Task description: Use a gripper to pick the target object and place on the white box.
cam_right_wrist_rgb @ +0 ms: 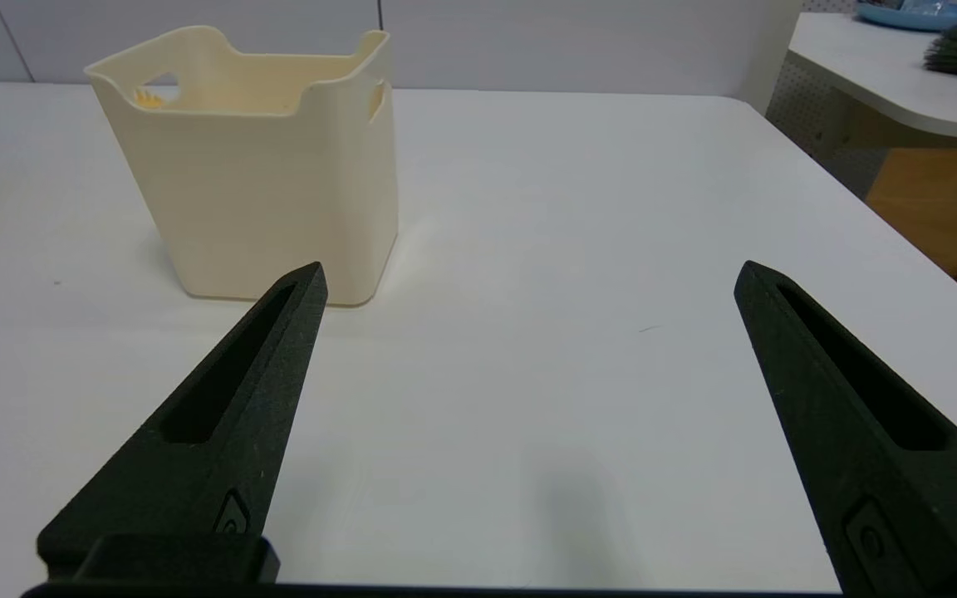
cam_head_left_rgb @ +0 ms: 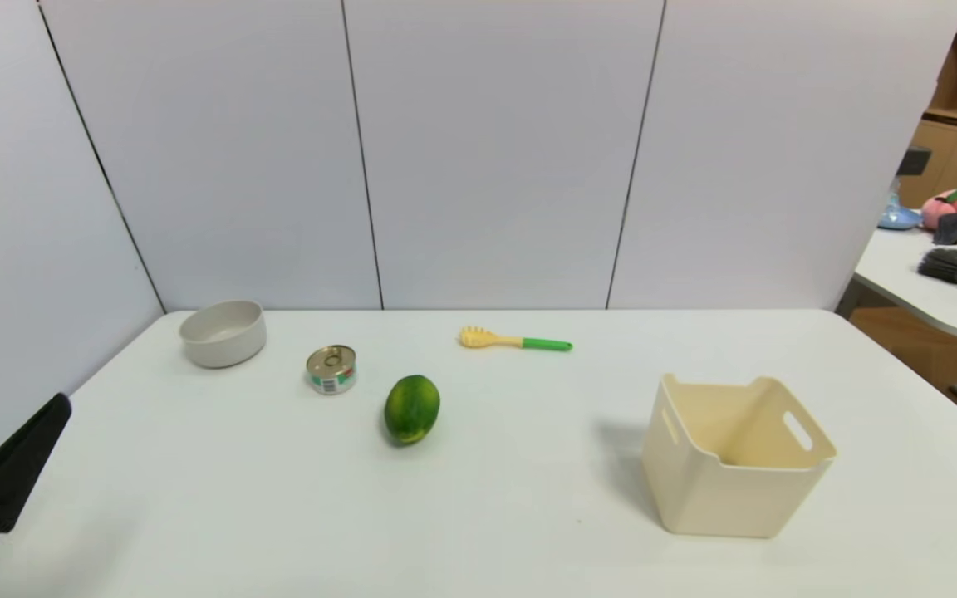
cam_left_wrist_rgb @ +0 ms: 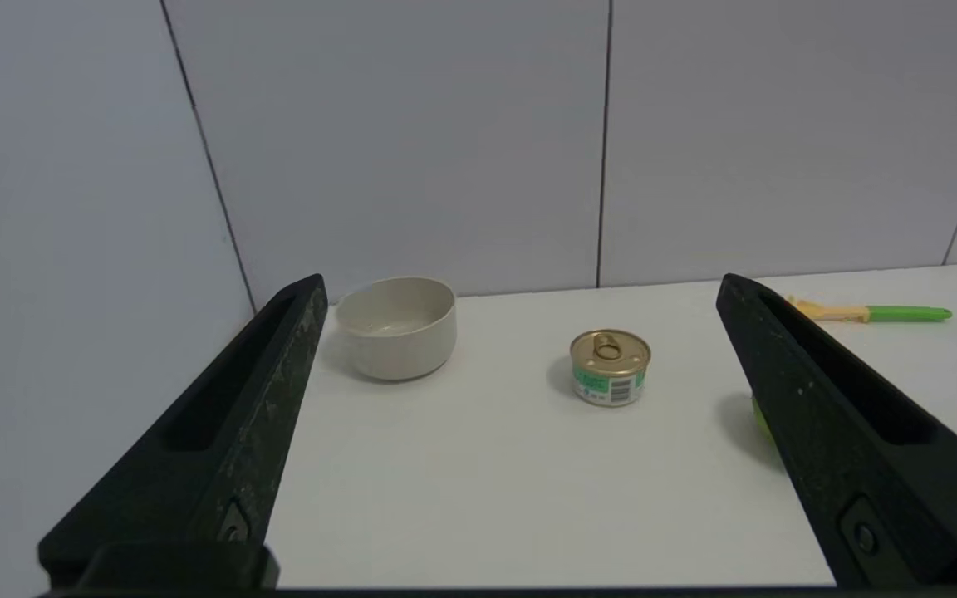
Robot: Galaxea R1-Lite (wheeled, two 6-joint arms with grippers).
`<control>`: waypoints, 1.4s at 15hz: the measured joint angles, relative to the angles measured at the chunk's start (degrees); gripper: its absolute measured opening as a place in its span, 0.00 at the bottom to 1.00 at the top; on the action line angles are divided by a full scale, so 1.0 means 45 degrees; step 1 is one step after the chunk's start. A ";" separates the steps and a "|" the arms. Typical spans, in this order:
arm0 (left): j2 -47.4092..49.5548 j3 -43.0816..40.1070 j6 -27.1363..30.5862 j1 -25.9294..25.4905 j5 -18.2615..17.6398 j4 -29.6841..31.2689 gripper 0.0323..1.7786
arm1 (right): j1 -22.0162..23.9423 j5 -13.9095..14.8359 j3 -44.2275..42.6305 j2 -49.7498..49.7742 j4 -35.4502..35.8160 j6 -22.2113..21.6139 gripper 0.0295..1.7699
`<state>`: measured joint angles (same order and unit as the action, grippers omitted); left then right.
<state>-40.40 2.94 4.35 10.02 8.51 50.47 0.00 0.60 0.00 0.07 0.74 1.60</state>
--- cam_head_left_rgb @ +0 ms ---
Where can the small tin can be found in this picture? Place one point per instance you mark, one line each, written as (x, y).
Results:
(331, 374)

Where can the blue plate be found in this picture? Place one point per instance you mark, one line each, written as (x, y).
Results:
(898, 218)

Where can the green round fruit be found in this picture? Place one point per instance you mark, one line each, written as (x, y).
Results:
(412, 407)

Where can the white ceramic bowl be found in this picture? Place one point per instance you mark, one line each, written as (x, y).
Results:
(221, 336)

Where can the pink plush peach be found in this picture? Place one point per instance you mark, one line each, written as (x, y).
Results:
(948, 206)

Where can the white side table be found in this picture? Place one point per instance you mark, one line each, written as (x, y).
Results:
(902, 266)

